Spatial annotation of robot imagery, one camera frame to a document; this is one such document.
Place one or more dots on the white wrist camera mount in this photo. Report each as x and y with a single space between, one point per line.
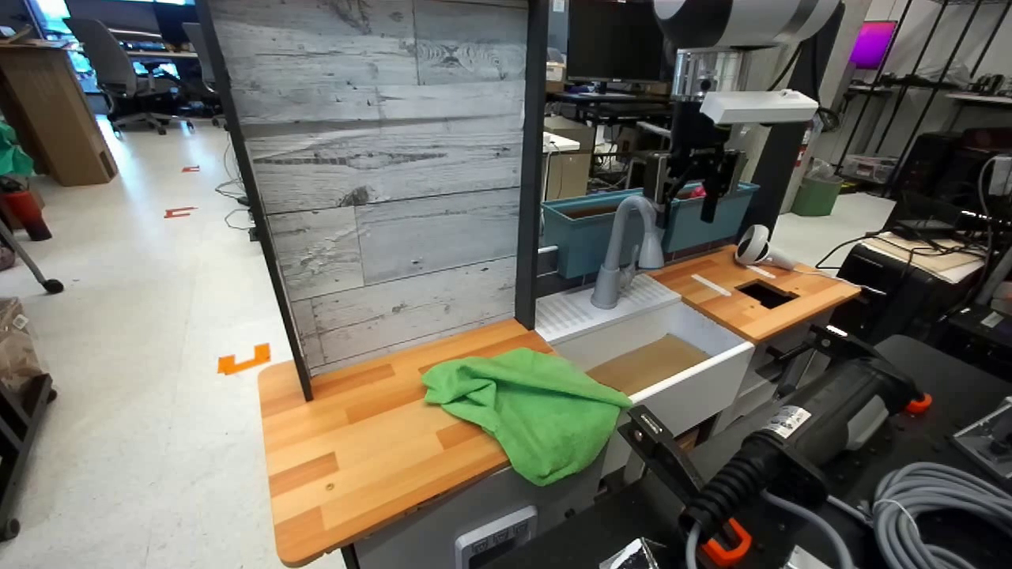
759 107

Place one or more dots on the green waste bin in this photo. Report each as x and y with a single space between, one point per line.
818 197

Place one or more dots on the grey wood pattern panel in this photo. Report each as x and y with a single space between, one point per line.
391 178

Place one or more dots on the black clamp with orange tips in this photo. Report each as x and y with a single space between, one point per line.
800 427

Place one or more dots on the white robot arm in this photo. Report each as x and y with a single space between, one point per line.
738 20

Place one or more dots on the wooden desk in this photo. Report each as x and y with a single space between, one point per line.
53 115

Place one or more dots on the large wooden countertop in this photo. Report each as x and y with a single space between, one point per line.
359 452

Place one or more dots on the grey office chair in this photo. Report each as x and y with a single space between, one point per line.
105 64

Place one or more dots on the grey cabinet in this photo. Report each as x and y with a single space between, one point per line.
508 515

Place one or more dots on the green cloth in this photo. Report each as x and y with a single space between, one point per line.
538 416

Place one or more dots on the black equipment case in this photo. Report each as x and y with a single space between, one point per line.
897 296

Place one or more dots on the black monitor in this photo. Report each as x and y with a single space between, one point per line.
618 42

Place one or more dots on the teal plastic bin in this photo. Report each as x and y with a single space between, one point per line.
738 224
574 239

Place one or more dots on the red floor tape marker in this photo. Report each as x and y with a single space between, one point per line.
177 213

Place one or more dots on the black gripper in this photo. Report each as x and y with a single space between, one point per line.
699 143

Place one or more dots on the purple lit screen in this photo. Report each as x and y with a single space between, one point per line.
873 47

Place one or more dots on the black metal frame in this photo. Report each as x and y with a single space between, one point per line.
529 211

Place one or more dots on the small wooden countertop with hole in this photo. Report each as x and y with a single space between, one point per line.
717 308

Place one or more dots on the red object on floor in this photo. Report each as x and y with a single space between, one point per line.
23 211

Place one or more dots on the white sink basin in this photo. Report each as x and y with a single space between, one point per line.
684 397

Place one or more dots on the white tape roll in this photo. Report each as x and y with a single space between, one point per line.
750 245

